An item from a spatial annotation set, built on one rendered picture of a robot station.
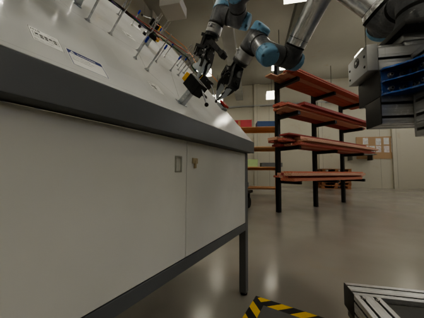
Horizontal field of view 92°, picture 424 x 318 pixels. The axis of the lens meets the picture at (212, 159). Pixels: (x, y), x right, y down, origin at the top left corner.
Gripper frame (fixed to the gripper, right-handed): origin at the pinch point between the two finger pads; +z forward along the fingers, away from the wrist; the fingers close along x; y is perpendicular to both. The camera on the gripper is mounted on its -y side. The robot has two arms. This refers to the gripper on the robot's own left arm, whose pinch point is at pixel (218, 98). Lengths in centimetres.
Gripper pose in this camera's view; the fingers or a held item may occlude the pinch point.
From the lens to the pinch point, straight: 105.2
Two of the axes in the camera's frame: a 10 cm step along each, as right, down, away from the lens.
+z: -4.8, 6.0, 6.4
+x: -8.8, -3.3, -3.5
